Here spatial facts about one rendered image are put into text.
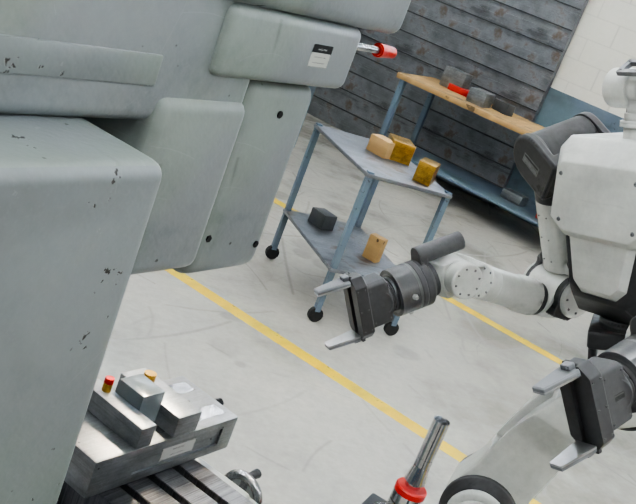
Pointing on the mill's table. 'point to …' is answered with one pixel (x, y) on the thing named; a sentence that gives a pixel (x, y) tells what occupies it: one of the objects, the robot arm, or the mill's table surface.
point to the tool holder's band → (409, 491)
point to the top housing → (346, 11)
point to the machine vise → (140, 439)
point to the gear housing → (283, 48)
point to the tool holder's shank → (417, 476)
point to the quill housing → (252, 174)
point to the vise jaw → (172, 409)
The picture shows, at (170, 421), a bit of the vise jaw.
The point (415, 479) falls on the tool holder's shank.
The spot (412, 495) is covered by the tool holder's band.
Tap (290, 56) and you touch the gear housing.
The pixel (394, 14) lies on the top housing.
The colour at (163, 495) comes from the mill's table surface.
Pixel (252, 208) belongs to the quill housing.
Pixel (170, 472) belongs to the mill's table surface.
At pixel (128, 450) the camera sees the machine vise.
